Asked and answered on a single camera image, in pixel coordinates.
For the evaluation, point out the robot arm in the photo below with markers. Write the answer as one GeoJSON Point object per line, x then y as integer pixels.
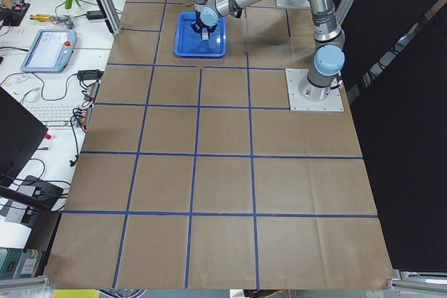
{"type": "Point", "coordinates": [329, 39]}

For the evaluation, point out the blue plastic tray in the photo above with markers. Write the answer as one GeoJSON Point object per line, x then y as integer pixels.
{"type": "Point", "coordinates": [188, 43]}

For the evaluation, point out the orange usb hub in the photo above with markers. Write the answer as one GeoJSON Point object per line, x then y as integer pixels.
{"type": "Point", "coordinates": [82, 117]}
{"type": "Point", "coordinates": [90, 93]}

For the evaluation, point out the brown paper table cover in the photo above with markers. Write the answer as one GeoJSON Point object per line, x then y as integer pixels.
{"type": "Point", "coordinates": [195, 173]}

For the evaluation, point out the brass yellow tool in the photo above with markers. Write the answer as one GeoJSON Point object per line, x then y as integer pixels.
{"type": "Point", "coordinates": [41, 18]}

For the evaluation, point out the black power adapter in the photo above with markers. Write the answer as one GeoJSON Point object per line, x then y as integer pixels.
{"type": "Point", "coordinates": [94, 15]}

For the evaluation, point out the white keyboard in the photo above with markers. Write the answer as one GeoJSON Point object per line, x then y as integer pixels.
{"type": "Point", "coordinates": [55, 115]}

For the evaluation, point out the teach pendant tablet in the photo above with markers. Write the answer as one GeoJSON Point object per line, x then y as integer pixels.
{"type": "Point", "coordinates": [50, 51]}

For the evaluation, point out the black monitor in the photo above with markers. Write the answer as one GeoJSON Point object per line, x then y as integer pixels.
{"type": "Point", "coordinates": [21, 134]}

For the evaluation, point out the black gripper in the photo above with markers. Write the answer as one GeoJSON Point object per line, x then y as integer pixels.
{"type": "Point", "coordinates": [202, 28]}

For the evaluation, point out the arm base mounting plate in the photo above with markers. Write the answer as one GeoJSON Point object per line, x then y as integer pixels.
{"type": "Point", "coordinates": [305, 97]}

